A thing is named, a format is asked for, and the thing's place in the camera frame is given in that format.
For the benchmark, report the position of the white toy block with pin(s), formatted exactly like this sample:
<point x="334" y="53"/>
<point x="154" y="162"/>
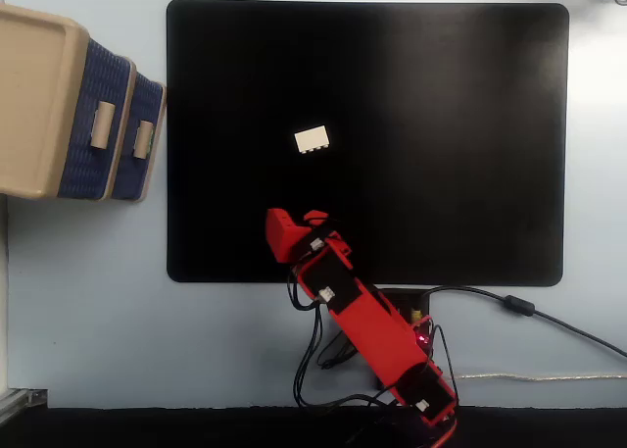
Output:
<point x="311" y="139"/>

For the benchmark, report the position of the black rectangular mat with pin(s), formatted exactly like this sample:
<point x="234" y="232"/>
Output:
<point x="441" y="124"/>

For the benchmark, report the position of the yellow power connector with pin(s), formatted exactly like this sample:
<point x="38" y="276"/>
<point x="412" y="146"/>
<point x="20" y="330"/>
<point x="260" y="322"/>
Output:
<point x="416" y="314"/>

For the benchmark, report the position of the black backdrop cloth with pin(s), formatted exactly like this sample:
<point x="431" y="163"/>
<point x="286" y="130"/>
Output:
<point x="147" y="428"/>

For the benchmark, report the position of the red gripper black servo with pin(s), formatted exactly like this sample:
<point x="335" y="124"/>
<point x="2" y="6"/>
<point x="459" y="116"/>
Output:
<point x="333" y="244"/>

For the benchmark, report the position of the beige plastic drawer cabinet frame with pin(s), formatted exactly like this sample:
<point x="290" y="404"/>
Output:
<point x="29" y="100"/>

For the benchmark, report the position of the green tape strip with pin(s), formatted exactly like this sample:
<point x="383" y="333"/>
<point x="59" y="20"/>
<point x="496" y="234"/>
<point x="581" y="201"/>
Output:
<point x="152" y="139"/>

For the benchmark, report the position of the aluminium frame profile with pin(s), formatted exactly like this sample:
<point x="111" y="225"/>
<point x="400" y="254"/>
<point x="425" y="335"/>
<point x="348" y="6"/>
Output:
<point x="19" y="400"/>

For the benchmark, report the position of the small controller circuit board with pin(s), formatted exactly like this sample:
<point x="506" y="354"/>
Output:
<point x="424" y="341"/>

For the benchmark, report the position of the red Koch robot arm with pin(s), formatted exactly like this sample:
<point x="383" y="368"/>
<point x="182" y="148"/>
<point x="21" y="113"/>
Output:
<point x="377" y="335"/>

